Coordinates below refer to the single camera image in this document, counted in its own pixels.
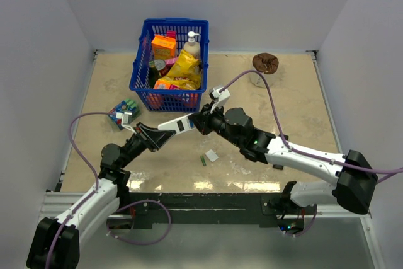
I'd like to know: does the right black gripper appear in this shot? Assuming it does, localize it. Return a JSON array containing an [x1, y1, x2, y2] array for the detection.
[[190, 100, 242, 147]]

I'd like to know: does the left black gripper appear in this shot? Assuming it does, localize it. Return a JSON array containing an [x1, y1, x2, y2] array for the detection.
[[119, 122, 175, 169]]

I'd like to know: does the white remote control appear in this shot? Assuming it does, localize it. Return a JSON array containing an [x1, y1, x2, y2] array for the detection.
[[157, 113, 195, 135]]

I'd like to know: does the white battery cover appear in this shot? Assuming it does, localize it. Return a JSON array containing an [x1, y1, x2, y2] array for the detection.
[[205, 150, 219, 163]]

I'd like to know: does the green battery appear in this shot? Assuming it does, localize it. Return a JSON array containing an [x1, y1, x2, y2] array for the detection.
[[201, 155, 207, 166]]

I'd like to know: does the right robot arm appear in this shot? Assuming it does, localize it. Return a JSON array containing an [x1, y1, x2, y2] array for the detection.
[[190, 108, 378, 215]]

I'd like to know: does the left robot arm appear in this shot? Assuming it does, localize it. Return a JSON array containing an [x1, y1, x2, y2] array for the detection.
[[26, 123, 176, 268]]

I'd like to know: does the black remote control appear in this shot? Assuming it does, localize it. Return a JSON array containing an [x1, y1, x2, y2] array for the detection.
[[273, 164, 284, 170]]

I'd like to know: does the blue plastic basket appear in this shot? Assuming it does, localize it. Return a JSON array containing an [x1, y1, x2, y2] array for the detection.
[[129, 18, 209, 112]]

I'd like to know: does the yellow chip bag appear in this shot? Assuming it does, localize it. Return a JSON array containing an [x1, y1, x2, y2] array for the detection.
[[166, 50, 202, 90]]

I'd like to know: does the orange pink snack box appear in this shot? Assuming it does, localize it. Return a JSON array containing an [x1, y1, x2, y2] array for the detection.
[[154, 79, 181, 90]]

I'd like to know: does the tin can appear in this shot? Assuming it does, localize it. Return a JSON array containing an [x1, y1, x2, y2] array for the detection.
[[149, 59, 167, 77]]

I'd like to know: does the white pump bottle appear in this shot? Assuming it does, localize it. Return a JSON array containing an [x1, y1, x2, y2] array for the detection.
[[183, 31, 201, 59]]

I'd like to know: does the white cup brown lid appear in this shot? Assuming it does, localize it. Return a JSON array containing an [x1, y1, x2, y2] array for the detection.
[[251, 52, 280, 86]]

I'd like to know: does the orange juice carton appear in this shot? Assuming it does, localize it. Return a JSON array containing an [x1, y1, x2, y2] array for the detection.
[[152, 35, 177, 60]]

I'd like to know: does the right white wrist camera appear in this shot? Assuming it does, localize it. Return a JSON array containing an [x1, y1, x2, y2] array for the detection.
[[209, 86, 230, 113]]

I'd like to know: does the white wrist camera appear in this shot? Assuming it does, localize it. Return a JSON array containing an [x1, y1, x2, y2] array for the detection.
[[209, 86, 230, 113], [115, 111, 136, 134]]

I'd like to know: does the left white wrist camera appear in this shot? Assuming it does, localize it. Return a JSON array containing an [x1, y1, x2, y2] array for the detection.
[[115, 111, 136, 134]]

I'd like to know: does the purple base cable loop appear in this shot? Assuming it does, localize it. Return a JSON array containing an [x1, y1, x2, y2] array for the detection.
[[106, 200, 173, 246]]

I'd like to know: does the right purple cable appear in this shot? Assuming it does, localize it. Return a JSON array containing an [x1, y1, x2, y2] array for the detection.
[[222, 69, 403, 175]]

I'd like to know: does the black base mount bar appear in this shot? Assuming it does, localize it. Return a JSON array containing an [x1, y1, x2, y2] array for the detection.
[[106, 192, 315, 229]]

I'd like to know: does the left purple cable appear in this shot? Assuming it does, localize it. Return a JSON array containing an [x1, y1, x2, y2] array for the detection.
[[43, 111, 118, 269]]

